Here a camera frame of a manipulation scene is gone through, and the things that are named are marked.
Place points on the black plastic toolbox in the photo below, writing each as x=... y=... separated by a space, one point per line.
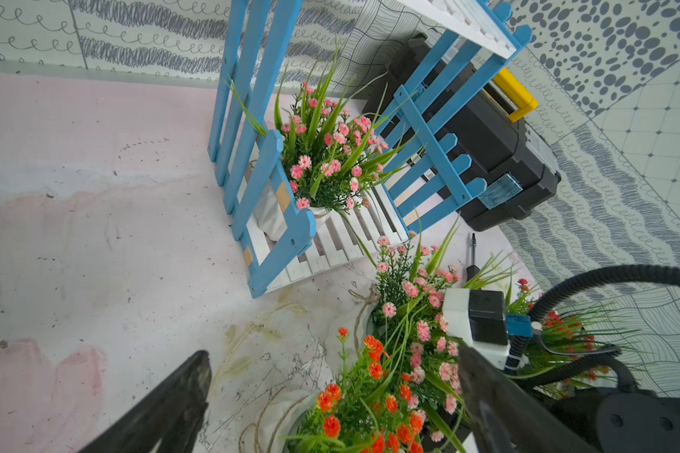
x=500 y=149

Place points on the blue white wooden rack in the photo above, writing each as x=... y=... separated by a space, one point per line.
x=282 y=244

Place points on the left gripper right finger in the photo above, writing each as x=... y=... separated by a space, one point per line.
x=505 y=419

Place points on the red flower pot right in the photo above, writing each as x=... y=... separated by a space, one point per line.
x=568 y=333

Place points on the orange flower pot rear left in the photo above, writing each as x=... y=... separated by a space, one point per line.
x=366 y=408

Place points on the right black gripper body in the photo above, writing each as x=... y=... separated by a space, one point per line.
x=614 y=421

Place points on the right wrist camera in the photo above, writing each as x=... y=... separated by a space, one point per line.
x=479 y=318

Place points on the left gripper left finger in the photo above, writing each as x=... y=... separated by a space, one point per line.
x=169 y=418

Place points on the black screwdriver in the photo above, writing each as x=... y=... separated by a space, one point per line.
x=472 y=269

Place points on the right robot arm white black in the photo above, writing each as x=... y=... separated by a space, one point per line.
x=647 y=310

